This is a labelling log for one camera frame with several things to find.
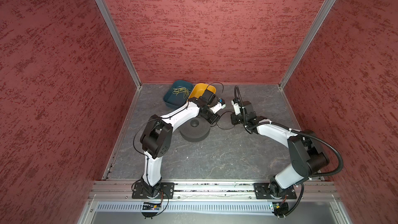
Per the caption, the grey cable spool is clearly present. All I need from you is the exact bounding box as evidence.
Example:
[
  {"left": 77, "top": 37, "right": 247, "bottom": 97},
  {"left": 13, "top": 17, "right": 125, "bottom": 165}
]
[{"left": 178, "top": 117, "right": 211, "bottom": 143}]

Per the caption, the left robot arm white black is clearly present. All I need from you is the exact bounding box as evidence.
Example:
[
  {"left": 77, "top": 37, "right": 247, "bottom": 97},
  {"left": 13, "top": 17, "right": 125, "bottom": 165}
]
[{"left": 140, "top": 89, "right": 226, "bottom": 198}]

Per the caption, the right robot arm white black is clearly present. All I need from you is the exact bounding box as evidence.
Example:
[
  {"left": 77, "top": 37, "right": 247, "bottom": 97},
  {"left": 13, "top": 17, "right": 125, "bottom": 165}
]
[{"left": 231, "top": 98, "right": 330, "bottom": 199}]

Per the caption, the yellow plastic bin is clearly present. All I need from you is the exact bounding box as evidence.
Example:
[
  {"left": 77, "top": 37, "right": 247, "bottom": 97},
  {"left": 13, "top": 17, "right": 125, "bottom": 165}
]
[{"left": 188, "top": 83, "right": 217, "bottom": 99}]

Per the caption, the teal plastic bin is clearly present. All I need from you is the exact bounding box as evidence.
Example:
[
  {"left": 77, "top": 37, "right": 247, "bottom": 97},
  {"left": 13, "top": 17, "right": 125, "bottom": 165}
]
[{"left": 163, "top": 80, "right": 194, "bottom": 109}]

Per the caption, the black corrugated hose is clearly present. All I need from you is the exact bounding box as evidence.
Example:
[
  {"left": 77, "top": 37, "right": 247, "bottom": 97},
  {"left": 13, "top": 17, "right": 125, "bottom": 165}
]
[{"left": 234, "top": 85, "right": 344, "bottom": 178}]

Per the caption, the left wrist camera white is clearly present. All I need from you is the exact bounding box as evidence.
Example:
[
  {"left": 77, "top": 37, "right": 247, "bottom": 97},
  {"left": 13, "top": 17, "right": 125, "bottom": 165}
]
[{"left": 210, "top": 99, "right": 226, "bottom": 114}]

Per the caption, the yellow thin cable bundle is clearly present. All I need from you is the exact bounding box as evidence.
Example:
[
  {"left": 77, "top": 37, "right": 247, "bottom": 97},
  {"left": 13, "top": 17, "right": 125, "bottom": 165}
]
[{"left": 172, "top": 86, "right": 192, "bottom": 99}]

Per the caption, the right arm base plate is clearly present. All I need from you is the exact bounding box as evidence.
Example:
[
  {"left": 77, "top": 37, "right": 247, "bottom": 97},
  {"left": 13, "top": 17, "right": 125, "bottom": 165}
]
[{"left": 254, "top": 183, "right": 297, "bottom": 201}]

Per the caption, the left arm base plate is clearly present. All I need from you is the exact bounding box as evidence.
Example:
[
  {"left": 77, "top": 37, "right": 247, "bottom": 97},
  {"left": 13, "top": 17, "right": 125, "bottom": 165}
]
[{"left": 131, "top": 181, "right": 175, "bottom": 199}]

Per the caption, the white vented cable duct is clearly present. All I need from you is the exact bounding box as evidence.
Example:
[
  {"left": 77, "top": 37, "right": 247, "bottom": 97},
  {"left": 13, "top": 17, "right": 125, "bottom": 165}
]
[{"left": 95, "top": 201, "right": 274, "bottom": 215}]

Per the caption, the aluminium front rail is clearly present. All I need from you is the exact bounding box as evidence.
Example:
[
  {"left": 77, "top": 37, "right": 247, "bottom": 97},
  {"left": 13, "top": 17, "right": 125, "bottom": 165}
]
[{"left": 89, "top": 180, "right": 341, "bottom": 202}]

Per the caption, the left aluminium corner post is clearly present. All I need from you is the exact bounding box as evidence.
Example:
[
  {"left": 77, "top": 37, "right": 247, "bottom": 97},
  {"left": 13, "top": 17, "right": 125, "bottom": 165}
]
[{"left": 95, "top": 0, "right": 142, "bottom": 90}]

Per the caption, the aluminium corner post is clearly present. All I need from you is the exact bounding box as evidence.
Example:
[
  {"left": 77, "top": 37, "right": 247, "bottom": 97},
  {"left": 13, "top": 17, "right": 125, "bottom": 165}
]
[
  {"left": 279, "top": 0, "right": 336, "bottom": 91},
  {"left": 95, "top": 0, "right": 142, "bottom": 90}
]

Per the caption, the right aluminium corner post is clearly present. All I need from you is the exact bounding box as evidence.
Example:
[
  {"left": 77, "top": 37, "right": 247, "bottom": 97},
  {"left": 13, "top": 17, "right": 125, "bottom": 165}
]
[{"left": 279, "top": 0, "right": 336, "bottom": 91}]

